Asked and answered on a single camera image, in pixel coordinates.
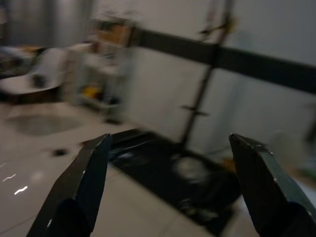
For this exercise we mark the black floor mat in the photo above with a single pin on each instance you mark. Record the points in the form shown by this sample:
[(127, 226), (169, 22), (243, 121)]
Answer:
[(158, 170)]

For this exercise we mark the thin black stand pole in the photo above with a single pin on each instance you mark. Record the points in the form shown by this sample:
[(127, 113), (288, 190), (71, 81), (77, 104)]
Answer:
[(201, 91)]

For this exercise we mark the white plastic chair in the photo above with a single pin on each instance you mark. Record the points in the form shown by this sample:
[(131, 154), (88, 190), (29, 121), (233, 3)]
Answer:
[(47, 64)]

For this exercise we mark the cluttered dark table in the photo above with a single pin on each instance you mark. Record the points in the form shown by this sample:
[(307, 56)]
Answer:
[(14, 59)]

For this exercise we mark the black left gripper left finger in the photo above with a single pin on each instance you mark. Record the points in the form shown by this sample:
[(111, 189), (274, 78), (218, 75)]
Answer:
[(86, 177)]

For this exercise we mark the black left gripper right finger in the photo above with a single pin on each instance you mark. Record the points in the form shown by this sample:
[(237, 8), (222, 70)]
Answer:
[(261, 185)]

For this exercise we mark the grey floor rug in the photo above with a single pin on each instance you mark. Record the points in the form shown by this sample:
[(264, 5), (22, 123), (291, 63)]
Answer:
[(42, 124)]

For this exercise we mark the white shelf trolley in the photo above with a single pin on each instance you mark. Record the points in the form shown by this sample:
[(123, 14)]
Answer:
[(103, 74)]

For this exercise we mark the yellow item in trolley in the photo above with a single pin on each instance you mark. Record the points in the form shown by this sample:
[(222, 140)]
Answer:
[(90, 92)]

